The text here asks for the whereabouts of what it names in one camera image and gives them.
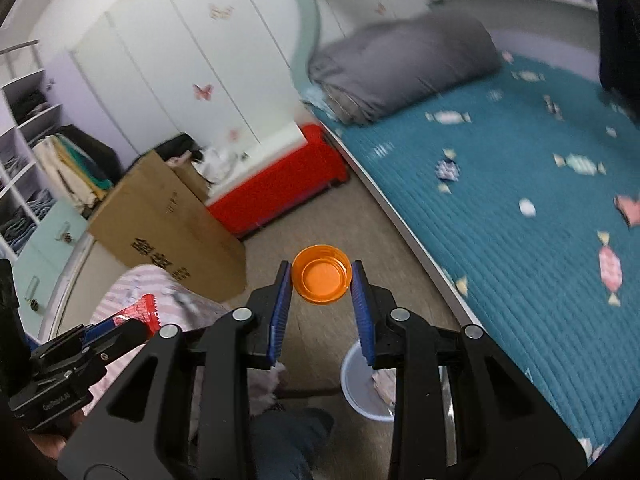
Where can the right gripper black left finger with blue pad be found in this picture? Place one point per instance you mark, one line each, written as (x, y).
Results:
(180, 409)

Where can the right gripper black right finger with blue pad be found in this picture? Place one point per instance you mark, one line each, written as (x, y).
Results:
(463, 409)

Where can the red small wrapper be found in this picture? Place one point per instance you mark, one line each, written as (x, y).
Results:
(143, 310)

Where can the orange plastic cap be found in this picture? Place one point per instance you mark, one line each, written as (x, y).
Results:
(321, 274)

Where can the light blue trash bin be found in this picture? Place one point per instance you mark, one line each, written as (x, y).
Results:
(358, 387)

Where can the person's left hand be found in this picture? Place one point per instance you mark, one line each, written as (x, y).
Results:
(51, 445)

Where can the pink checkered tablecloth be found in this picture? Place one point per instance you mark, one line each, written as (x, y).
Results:
(175, 303)

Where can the white cubby shelf unit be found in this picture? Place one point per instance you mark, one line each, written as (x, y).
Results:
(42, 235)

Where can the large brown cardboard box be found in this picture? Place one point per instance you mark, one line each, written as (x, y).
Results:
(151, 217)

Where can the hanging clothes on rack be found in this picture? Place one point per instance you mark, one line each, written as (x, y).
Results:
(81, 168)

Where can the teal quilted bed mattress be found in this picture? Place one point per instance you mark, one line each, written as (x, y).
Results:
(509, 183)

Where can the white plastic bag on bench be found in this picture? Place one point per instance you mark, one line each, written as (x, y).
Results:
(216, 166)

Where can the red bedside bench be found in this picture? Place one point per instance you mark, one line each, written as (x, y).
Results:
(282, 186)

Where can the grey folded blanket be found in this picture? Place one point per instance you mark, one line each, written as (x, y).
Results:
(389, 66)

